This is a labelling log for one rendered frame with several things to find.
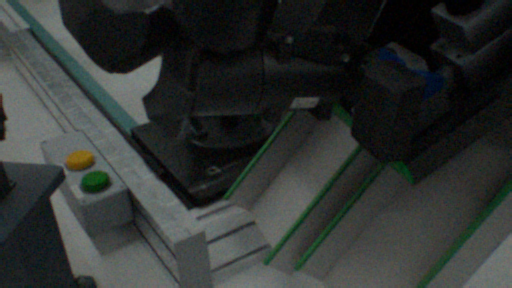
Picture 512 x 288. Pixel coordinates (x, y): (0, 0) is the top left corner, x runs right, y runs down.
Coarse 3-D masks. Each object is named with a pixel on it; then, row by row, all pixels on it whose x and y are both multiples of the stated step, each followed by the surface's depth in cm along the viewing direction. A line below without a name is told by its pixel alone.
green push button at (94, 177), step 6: (90, 174) 93; (96, 174) 93; (102, 174) 93; (108, 174) 93; (84, 180) 92; (90, 180) 91; (96, 180) 91; (102, 180) 91; (108, 180) 92; (84, 186) 91; (90, 186) 91; (96, 186) 91; (102, 186) 91
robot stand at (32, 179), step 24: (24, 168) 79; (48, 168) 79; (24, 192) 75; (48, 192) 76; (0, 216) 71; (24, 216) 71; (48, 216) 78; (0, 240) 68; (24, 240) 73; (48, 240) 78; (0, 264) 72; (24, 264) 73; (48, 264) 78
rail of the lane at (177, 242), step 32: (32, 64) 130; (64, 96) 117; (64, 128) 121; (96, 128) 108; (128, 160) 98; (160, 192) 90; (128, 224) 100; (160, 224) 84; (192, 224) 83; (160, 256) 89; (192, 256) 83
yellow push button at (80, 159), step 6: (78, 150) 99; (84, 150) 99; (72, 156) 97; (78, 156) 97; (84, 156) 97; (90, 156) 97; (66, 162) 96; (72, 162) 96; (78, 162) 96; (84, 162) 96; (90, 162) 97; (72, 168) 96; (78, 168) 96
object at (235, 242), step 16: (208, 208) 86; (224, 208) 87; (240, 208) 85; (208, 224) 83; (224, 224) 84; (240, 224) 86; (256, 224) 87; (208, 240) 84; (224, 240) 85; (240, 240) 87; (256, 240) 89; (224, 256) 87; (240, 256) 89; (256, 256) 90; (224, 272) 88
